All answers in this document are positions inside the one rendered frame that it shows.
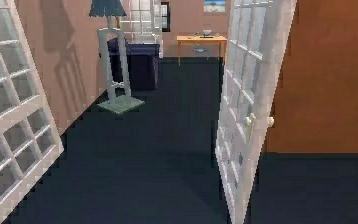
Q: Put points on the dark blue armchair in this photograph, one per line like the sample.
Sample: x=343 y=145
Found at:
x=142 y=63

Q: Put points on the white round door knob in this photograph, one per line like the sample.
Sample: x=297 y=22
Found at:
x=270 y=121
x=249 y=120

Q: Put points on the orange wooden table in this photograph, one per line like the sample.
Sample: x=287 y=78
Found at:
x=201 y=39

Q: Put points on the floor lamp with blue shade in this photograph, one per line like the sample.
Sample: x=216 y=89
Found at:
x=115 y=66

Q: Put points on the white glazed room door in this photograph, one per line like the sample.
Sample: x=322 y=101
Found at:
x=253 y=83
x=143 y=23
x=18 y=113

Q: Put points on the white bowl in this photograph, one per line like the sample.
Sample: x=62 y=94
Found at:
x=206 y=32

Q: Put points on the dark framed window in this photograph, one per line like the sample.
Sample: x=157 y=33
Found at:
x=166 y=16

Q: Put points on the framed blue picture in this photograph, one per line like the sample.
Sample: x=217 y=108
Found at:
x=214 y=5

